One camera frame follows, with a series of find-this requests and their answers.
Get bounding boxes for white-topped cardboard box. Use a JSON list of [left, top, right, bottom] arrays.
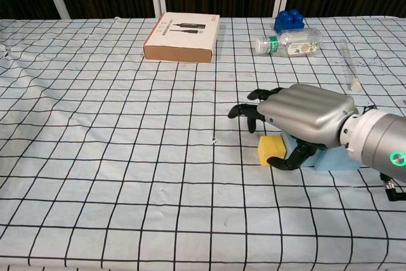
[[142, 11, 221, 64]]

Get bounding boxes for clear plastic bottle green label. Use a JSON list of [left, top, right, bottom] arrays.
[[255, 27, 324, 58]]

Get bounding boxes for white black-grid tablecloth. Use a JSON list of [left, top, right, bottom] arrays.
[[0, 15, 406, 271]]

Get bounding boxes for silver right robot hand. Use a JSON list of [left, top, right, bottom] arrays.
[[228, 83, 358, 171]]

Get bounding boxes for clear test tube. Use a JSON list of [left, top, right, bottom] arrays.
[[339, 38, 362, 93]]

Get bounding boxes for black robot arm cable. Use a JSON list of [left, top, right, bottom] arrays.
[[378, 171, 406, 203]]

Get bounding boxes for blue toy building block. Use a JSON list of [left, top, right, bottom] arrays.
[[273, 8, 306, 34]]

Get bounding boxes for yellow foam cube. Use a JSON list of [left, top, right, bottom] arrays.
[[258, 135, 287, 168]]

